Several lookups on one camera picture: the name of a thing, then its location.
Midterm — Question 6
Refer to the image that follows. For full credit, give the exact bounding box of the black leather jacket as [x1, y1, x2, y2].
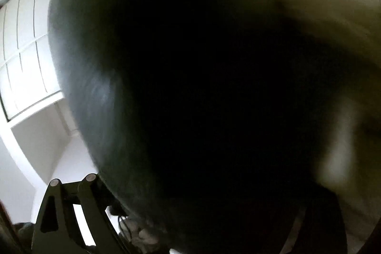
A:
[48, 0, 366, 254]

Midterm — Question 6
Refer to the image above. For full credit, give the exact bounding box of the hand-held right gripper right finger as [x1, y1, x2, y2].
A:
[286, 191, 349, 254]

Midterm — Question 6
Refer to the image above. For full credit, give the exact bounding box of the white wardrobe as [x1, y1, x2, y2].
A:
[0, 0, 67, 124]

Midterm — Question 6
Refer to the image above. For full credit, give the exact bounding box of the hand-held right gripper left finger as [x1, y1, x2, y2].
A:
[30, 174, 127, 254]

